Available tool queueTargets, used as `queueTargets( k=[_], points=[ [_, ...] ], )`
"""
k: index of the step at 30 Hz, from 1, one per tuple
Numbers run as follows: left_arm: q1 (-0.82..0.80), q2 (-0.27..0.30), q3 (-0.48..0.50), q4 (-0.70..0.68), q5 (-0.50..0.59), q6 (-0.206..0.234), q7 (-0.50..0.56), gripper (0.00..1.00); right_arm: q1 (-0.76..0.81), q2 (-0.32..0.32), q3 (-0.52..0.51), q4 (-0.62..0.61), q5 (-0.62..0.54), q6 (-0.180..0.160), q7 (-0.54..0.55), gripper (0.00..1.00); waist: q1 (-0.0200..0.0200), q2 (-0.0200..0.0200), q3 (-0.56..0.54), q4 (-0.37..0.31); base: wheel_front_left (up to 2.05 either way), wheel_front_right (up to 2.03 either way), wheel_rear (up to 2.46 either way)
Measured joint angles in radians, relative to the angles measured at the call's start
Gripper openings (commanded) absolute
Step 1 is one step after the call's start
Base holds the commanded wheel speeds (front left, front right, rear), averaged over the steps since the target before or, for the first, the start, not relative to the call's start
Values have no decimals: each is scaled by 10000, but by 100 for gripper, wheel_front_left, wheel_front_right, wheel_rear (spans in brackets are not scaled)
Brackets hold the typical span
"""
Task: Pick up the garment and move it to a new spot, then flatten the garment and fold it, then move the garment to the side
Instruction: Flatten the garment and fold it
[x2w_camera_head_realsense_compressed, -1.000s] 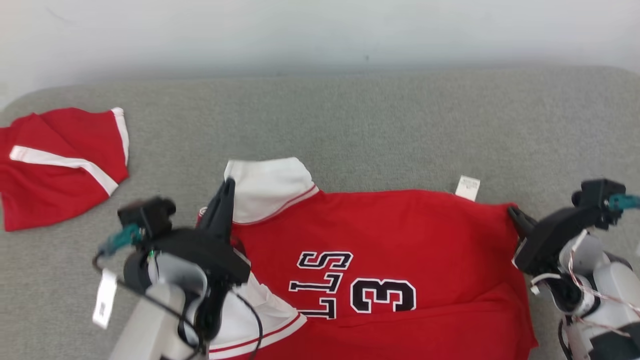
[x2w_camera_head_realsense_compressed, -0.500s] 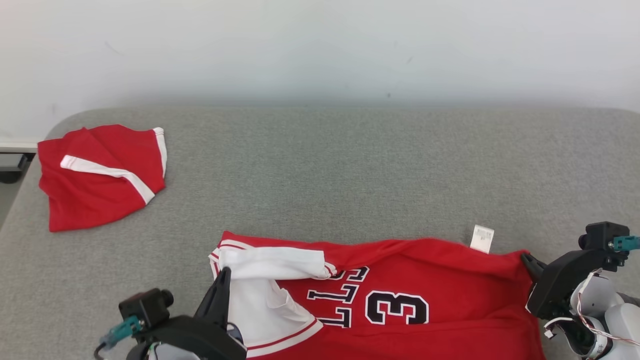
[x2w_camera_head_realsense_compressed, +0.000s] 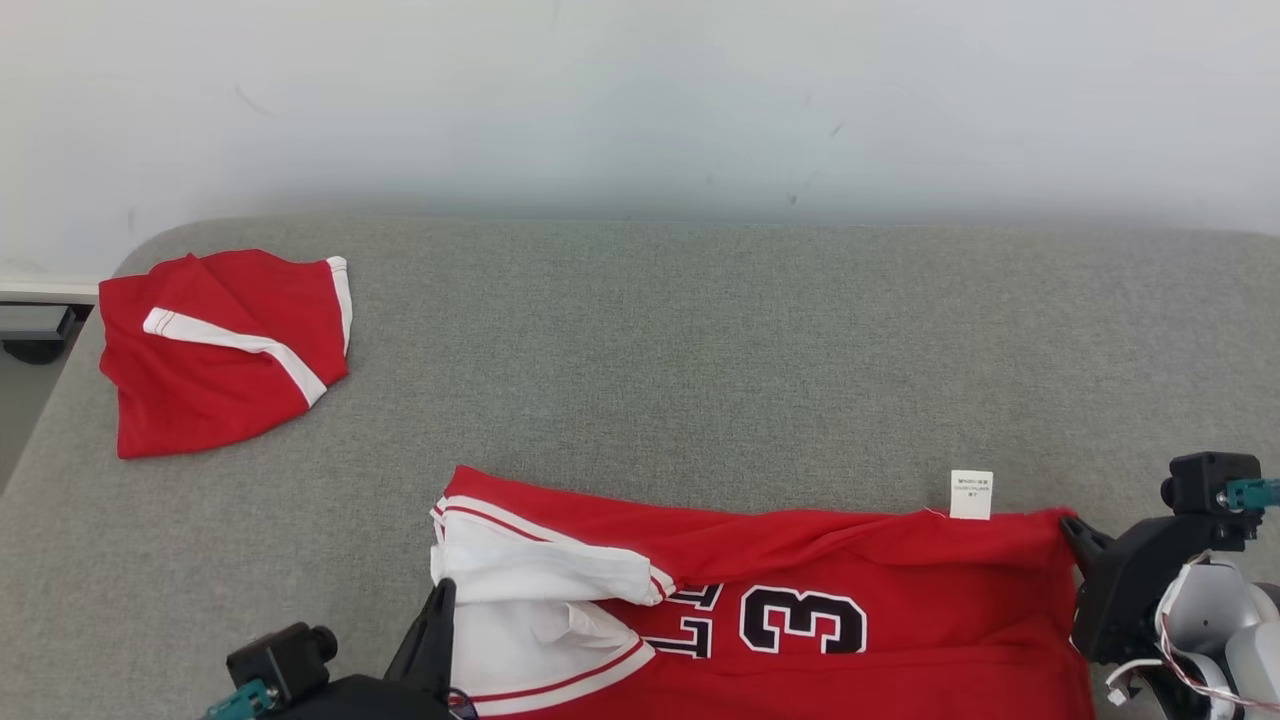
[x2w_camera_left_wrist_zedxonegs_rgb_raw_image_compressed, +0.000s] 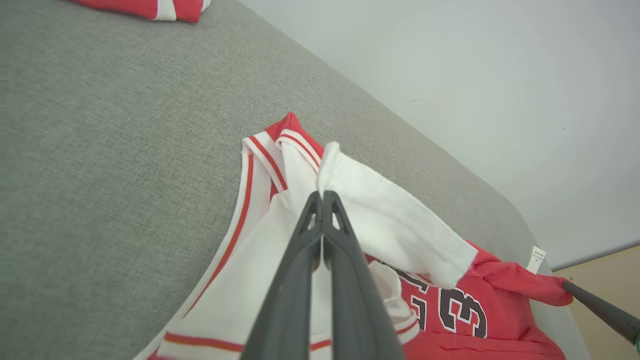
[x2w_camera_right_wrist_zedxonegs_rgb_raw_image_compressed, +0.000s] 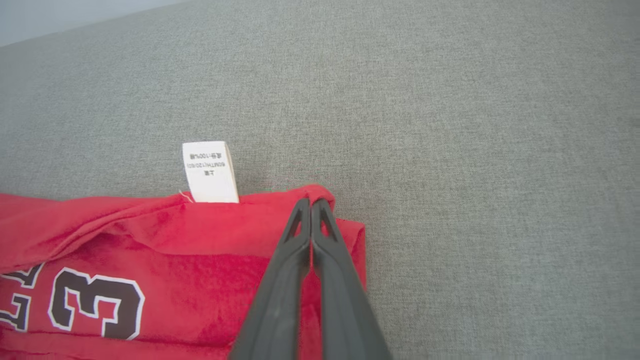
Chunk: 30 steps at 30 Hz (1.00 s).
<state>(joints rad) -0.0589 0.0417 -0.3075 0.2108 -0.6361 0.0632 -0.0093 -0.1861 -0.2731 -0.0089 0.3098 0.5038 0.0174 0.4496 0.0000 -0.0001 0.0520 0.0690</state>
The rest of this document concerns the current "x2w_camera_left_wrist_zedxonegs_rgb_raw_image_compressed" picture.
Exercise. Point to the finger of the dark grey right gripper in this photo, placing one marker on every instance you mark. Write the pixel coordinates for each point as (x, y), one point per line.
(605, 311)

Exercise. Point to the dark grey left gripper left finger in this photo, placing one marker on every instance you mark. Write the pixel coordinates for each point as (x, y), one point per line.
(285, 320)

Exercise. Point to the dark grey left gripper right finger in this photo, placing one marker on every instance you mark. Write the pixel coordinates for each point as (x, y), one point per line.
(360, 325)

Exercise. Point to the red jersey with white sleeves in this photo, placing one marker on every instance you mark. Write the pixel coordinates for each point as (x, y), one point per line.
(395, 225)

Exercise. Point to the red shorts with white stripe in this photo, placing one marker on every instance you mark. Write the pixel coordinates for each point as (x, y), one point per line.
(135, 6)

